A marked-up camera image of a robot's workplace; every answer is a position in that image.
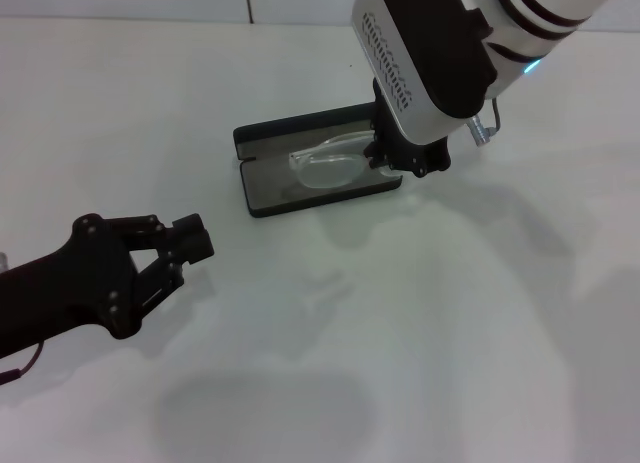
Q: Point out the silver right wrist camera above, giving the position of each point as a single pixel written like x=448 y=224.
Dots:
x=430 y=58

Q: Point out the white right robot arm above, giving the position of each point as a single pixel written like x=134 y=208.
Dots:
x=540 y=13

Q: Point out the clear white glasses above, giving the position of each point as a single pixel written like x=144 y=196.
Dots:
x=325 y=173

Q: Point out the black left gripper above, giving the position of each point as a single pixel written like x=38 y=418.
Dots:
x=75 y=288

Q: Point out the black glasses case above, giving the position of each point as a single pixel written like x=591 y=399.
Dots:
x=270 y=198

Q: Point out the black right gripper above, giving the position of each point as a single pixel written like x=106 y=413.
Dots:
x=420 y=158

